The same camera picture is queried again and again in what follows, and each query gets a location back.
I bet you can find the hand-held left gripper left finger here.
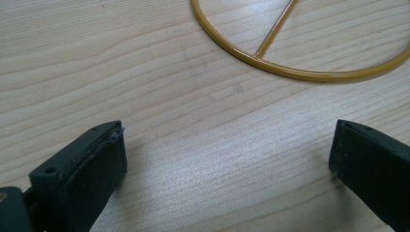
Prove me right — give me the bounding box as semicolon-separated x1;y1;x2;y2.
22;120;128;232

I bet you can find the gold metal wire stand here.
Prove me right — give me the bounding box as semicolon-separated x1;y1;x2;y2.
190;0;410;83

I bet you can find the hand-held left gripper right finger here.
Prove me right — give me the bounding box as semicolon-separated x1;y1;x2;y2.
328;119;410;232

